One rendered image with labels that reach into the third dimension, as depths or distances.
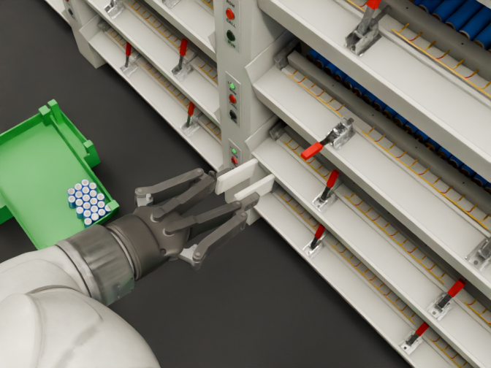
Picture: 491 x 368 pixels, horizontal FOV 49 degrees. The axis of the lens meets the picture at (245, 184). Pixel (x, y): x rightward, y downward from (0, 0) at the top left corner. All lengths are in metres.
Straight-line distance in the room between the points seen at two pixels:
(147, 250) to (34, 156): 0.83
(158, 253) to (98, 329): 0.21
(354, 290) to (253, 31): 0.58
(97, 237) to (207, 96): 0.61
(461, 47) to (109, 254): 0.46
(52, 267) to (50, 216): 0.80
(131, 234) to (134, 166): 0.83
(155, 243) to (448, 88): 0.38
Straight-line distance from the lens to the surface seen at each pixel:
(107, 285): 0.61
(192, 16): 1.05
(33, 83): 1.73
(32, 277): 0.57
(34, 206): 1.39
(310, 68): 0.90
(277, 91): 0.91
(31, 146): 1.43
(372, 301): 1.15
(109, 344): 0.43
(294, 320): 1.24
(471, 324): 0.97
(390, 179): 0.83
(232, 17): 0.87
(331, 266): 1.17
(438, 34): 0.70
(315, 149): 0.81
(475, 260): 0.80
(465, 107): 0.67
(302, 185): 1.03
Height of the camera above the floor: 1.16
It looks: 57 degrees down
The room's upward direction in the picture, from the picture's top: straight up
